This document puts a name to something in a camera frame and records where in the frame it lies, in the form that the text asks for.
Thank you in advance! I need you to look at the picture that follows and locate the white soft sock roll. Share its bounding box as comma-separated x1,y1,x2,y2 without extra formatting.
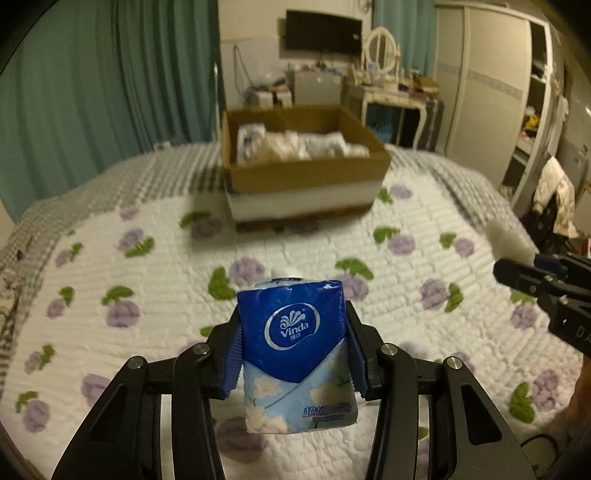
485,218,536,266

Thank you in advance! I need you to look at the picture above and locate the blue Vinda tissue pack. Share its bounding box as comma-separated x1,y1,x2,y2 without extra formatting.
238,278,358,434

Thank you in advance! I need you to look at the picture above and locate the floral patterned tissue pack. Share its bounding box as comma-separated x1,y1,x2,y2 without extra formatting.
236,123,266,164

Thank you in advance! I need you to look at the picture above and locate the white printed tissue pack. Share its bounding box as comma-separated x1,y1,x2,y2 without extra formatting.
259,131,370,161

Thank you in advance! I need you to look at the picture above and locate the cream jacket on chair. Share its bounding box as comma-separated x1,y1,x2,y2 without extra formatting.
532,157,578,238

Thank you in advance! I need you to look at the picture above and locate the white floral quilted mat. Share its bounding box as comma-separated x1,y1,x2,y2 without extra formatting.
1,171,581,479

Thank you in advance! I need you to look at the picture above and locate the white louvred wardrobe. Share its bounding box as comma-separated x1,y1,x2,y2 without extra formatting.
435,1,555,201

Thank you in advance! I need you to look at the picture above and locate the white dressing table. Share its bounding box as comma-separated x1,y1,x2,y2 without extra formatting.
342,83,445,152

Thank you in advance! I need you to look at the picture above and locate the brown cardboard box on bed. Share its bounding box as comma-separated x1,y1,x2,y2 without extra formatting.
221,106,391,226

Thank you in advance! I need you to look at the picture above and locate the oval white vanity mirror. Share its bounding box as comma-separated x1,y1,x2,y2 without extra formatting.
363,26,402,77

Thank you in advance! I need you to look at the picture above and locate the narrow teal curtain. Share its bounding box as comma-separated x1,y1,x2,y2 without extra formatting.
373,0,437,76

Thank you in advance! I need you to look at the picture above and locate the grey mini fridge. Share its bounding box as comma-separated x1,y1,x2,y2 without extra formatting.
293,70,342,106

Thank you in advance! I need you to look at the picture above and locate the white suitcase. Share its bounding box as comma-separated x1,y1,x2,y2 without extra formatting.
249,90,293,109

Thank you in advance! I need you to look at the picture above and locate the large teal curtain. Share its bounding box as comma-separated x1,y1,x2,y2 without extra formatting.
1,1,219,219

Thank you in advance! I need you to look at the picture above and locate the black wall television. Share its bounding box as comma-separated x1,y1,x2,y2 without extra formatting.
284,10,363,56

